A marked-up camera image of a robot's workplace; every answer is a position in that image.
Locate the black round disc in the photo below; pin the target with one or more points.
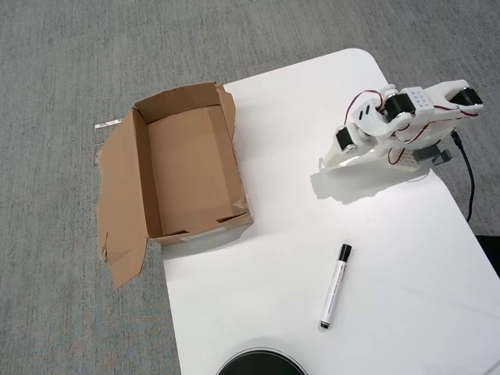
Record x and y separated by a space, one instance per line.
261 363

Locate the grey table clamp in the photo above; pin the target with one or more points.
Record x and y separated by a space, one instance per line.
426 153

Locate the white marker pen black cap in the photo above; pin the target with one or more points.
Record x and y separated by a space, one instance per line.
336 289

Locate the small white paper strip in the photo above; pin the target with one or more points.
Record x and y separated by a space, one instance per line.
105 125

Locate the open brown cardboard box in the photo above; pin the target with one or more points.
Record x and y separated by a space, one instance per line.
125 195

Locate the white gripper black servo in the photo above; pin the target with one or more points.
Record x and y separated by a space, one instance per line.
339 153

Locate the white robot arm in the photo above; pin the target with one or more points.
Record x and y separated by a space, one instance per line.
418 102

